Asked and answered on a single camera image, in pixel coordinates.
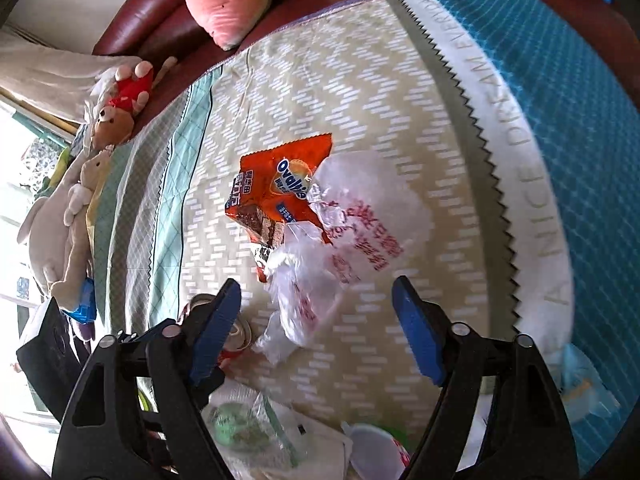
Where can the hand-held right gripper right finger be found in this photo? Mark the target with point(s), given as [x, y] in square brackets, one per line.
[420, 330]

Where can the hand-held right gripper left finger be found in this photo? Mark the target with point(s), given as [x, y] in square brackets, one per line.
[215, 330]

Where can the white plastic bag red print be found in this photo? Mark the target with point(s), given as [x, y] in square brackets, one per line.
[370, 200]

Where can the orange snack packet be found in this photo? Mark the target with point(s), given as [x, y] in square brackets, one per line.
[280, 185]

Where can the blue plastic toy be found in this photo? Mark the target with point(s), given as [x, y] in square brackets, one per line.
[80, 305]

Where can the clear wrapper with green print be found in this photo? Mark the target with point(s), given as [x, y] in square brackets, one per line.
[235, 422]

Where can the white plush toy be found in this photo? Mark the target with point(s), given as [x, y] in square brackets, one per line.
[35, 240]

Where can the beige bunny plush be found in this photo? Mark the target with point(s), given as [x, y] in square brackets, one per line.
[80, 220]

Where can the clear wrapper with green item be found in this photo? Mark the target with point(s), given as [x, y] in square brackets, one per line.
[315, 440]

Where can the light blue plastic packet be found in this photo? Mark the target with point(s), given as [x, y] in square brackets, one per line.
[585, 385]

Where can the teal and beige printed blanket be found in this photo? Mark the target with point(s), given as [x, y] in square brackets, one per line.
[350, 85]

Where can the brown bear plush red outfit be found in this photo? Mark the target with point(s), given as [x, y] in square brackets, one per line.
[132, 87]

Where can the white draped cloth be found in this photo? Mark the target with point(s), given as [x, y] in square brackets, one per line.
[45, 75]

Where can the dark red leather sofa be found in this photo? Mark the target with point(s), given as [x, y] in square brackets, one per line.
[145, 15]

